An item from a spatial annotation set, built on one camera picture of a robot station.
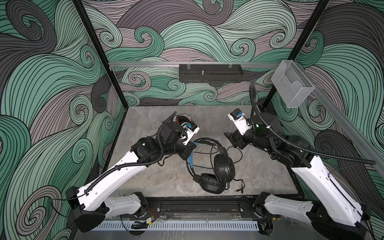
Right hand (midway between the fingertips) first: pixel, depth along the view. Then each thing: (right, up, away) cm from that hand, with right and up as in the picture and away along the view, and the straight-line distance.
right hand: (232, 128), depth 62 cm
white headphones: (-24, +4, +41) cm, 48 cm away
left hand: (-15, -8, +3) cm, 18 cm away
